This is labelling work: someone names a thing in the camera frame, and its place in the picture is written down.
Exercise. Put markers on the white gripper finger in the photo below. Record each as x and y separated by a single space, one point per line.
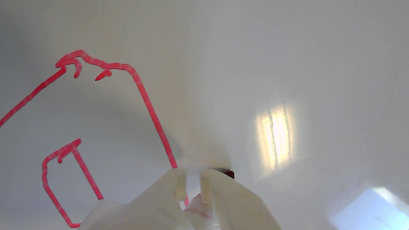
236 207
153 207

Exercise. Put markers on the red whiteboard marker pen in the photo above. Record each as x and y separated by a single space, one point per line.
198 212

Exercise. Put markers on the large white whiteboard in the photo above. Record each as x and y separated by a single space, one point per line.
223 80

